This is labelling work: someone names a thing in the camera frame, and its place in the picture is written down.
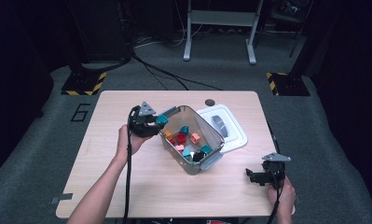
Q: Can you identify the right hand-held gripper cable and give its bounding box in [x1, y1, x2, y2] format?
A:
[266, 166, 284, 224]

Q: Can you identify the grey tape strip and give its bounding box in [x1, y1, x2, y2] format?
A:
[49, 192, 74, 205]

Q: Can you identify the black floor cable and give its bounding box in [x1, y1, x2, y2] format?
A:
[131, 52, 223, 91]

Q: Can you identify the hand-held gripper cable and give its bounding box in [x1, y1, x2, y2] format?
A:
[122, 105, 143, 224]
[266, 166, 284, 224]

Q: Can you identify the person's right hand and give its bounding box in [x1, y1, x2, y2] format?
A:
[267, 176, 297, 216]

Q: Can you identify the black equipment cabinet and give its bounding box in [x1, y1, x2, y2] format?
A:
[66, 0, 133, 63]

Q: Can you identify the white metal table frame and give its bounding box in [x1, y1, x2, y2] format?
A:
[183, 0, 265, 65]

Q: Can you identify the person's left hand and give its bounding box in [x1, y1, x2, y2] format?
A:
[116, 124, 154, 162]

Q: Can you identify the teal square toy block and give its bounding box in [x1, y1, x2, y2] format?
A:
[155, 114, 170, 127]

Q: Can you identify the black stand base striped edge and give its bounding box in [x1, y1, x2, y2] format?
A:
[266, 72, 311, 97]
[61, 69, 108, 96]

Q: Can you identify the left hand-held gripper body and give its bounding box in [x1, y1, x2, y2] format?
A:
[128, 101, 160, 138]

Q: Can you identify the white bin lid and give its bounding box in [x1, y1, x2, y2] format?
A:
[195, 104, 249, 154]

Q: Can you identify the left hand-held gripper cable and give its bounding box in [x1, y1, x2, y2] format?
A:
[122, 105, 143, 224]

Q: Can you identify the clear plastic storage box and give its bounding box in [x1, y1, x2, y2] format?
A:
[158, 105, 226, 176]

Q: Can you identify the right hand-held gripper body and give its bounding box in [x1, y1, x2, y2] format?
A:
[261, 152, 292, 190]

